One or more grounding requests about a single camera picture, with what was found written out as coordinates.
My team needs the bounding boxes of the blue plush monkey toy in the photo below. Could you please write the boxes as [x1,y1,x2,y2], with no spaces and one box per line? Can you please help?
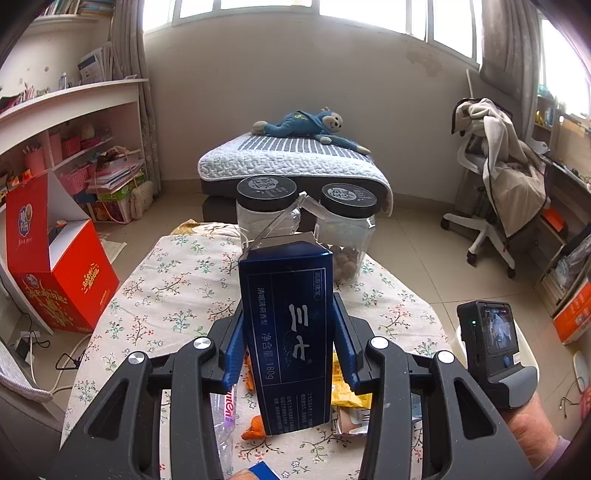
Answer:
[250,107,371,155]

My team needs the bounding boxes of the stack of papers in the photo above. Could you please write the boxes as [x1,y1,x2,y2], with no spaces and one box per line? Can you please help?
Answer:
[87,157,147,195]

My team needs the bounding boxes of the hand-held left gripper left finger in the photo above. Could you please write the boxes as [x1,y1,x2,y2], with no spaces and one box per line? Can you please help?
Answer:
[46,307,245,480]

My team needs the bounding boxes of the clear jar with green label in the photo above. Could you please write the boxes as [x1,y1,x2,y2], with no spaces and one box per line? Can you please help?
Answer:
[235,175,298,252]

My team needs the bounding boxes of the bed with quilted cover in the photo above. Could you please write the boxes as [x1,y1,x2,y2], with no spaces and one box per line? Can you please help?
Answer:
[198,131,394,217]

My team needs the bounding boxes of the white pink wrapper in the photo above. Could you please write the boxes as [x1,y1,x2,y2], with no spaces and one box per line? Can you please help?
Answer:
[332,406,371,437]

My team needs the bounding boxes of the red cardboard box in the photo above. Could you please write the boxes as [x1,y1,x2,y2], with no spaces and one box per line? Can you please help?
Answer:
[6,173,121,334]

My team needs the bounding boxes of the clear jar of brown nuts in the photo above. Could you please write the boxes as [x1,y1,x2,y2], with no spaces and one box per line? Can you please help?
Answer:
[313,183,378,281]

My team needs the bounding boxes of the white round container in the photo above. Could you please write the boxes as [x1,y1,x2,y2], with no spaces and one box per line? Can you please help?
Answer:
[455,323,537,370]

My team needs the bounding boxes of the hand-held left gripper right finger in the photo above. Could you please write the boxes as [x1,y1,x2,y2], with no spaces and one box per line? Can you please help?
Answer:
[332,292,546,480]

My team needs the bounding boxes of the pink pen holder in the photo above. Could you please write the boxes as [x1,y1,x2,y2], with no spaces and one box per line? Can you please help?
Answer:
[25,147,48,178]

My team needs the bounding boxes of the upright booklets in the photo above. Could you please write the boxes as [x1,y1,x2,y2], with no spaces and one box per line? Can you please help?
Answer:
[76,41,126,86]

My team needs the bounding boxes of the clear plastic bottle pink label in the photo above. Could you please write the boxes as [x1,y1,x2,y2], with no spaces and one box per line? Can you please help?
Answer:
[210,383,238,480]

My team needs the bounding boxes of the yellow snack wrapper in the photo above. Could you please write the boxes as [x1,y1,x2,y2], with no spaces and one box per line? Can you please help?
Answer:
[331,353,372,409]

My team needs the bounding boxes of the floral tablecloth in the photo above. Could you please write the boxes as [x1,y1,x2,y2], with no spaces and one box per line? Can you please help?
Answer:
[60,222,451,480]

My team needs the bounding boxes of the wooden desk shelf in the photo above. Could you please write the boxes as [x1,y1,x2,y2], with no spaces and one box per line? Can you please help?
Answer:
[531,95,591,319]

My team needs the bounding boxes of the blue white packet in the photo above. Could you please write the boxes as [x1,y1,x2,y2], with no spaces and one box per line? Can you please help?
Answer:
[247,462,280,480]

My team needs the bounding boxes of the person's right forearm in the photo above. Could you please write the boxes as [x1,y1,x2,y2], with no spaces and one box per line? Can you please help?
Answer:
[501,392,578,480]

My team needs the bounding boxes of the grey curtain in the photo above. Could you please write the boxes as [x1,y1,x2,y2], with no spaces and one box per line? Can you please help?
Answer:
[110,0,162,185]
[478,0,549,158]

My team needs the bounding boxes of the grey striped cushion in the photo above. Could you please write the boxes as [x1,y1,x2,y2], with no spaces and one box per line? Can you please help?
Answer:
[0,342,55,408]

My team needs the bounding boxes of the white pink bookshelf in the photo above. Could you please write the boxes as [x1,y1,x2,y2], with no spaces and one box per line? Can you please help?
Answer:
[0,76,151,333]

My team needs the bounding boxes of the orange white box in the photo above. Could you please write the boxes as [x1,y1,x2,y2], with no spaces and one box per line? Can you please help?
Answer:
[551,277,591,345]

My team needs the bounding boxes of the small orange peel piece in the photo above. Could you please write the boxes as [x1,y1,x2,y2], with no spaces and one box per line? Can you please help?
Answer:
[242,414,267,440]

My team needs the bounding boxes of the white power strip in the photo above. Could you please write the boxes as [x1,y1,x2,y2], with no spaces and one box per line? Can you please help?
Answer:
[14,329,43,359]

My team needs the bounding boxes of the dark blue toothpaste box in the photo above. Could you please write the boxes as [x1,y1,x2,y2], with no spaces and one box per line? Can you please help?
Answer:
[238,191,335,437]

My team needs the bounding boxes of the black power adapter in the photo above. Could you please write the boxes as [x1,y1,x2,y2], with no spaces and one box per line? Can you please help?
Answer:
[55,350,89,371]

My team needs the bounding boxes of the wide pink basket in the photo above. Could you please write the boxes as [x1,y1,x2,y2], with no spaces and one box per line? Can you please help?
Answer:
[58,166,92,195]

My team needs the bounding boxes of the beige bag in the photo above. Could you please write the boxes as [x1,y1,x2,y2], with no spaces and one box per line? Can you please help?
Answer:
[129,180,156,221]

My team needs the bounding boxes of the yellow patterned cloth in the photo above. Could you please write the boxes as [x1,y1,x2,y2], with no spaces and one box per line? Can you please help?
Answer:
[170,219,238,237]

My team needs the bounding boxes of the white cable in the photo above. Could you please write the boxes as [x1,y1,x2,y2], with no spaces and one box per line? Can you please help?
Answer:
[50,332,94,398]

